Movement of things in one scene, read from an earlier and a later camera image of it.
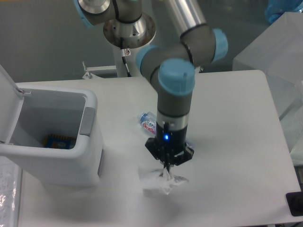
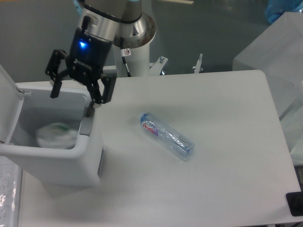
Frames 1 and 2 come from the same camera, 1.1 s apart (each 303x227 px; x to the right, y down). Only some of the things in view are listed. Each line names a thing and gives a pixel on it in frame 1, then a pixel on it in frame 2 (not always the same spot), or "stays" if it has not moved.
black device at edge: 295,201 stays
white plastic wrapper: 156,182 -> 56,135
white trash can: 28,113 stays
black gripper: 170,147 -> 87,57
